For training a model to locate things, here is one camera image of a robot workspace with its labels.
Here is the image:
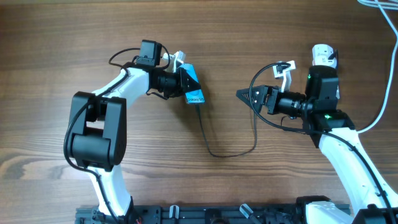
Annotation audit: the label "Galaxy S25 smartphone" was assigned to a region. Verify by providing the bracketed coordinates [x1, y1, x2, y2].
[180, 63, 205, 105]

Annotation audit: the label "black USB charging cable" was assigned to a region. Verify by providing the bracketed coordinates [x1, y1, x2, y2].
[195, 49, 339, 158]

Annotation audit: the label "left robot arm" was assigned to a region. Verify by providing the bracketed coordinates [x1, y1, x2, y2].
[63, 40, 201, 223]

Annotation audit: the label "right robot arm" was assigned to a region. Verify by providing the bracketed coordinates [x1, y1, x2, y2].
[236, 65, 397, 223]

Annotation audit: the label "white power strip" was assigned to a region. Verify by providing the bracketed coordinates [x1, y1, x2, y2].
[311, 44, 340, 100]

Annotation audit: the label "black left camera cable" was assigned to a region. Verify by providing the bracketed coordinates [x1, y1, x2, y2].
[63, 46, 171, 223]

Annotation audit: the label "black camera cable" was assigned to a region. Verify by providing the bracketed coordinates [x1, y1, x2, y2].
[63, 46, 171, 223]
[248, 62, 397, 224]

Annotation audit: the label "black right camera cable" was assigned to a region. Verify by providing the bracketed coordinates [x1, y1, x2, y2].
[248, 62, 397, 224]

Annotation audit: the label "white power strip cord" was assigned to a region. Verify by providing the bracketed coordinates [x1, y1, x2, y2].
[356, 0, 398, 134]

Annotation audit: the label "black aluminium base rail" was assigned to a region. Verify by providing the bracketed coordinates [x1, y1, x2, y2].
[74, 203, 352, 224]

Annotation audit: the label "white cables at corner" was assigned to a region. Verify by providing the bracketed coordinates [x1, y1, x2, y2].
[356, 0, 398, 11]

